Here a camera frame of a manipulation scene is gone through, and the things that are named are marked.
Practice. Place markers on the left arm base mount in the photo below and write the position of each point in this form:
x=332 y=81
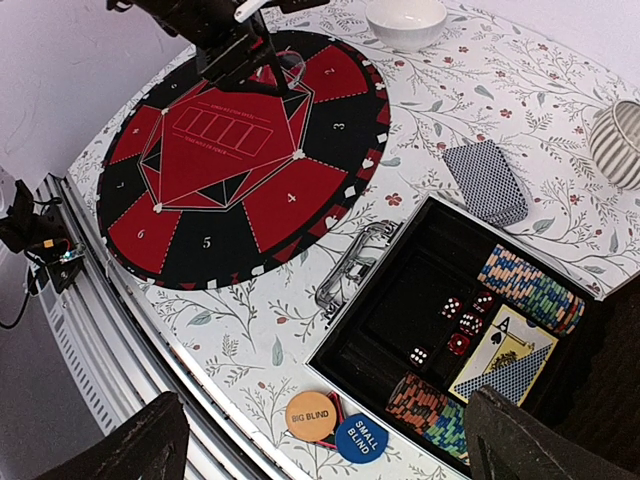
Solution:
x=36 y=229

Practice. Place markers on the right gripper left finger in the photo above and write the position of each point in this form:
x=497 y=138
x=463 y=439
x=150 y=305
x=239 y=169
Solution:
x=152 y=444

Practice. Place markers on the upper poker chip row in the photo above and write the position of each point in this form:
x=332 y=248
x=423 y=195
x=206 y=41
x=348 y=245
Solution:
x=545 y=300

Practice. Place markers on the poker chip row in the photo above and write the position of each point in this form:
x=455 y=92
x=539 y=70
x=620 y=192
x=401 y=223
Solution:
x=431 y=414
x=545 y=300

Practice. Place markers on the red black triangle card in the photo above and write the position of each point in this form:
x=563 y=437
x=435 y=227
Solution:
x=329 y=442

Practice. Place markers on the orange big blind button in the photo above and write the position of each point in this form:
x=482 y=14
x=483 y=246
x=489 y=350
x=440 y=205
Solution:
x=310 y=416

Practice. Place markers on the striped grey white cup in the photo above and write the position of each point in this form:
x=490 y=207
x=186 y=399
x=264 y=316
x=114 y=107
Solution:
x=614 y=144

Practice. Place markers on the round red black poker mat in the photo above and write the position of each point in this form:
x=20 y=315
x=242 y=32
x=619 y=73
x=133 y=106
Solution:
x=202 y=189

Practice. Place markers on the lower poker chip row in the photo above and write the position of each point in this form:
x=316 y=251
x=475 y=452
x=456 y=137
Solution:
x=431 y=414

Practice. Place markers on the white ceramic bowl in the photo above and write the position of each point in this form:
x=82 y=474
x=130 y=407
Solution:
x=406 y=25

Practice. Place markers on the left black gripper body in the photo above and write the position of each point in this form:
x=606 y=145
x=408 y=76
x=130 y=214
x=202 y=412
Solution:
x=239 y=55

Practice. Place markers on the front aluminium rail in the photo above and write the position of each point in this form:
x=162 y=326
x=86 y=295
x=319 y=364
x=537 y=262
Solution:
x=134 y=356

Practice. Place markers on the blue small blind button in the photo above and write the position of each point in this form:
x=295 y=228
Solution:
x=360 y=440

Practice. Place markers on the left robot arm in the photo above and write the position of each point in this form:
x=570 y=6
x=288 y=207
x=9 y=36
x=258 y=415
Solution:
x=182 y=18

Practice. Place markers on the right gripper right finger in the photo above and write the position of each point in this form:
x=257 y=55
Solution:
x=505 y=442

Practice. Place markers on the aluminium poker chip case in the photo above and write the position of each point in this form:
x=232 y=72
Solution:
x=588 y=389

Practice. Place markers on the boxed card deck ace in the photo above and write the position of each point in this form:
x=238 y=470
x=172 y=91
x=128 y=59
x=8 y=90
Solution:
x=509 y=358

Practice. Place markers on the red dice group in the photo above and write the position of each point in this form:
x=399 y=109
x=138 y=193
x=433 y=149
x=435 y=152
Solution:
x=465 y=323

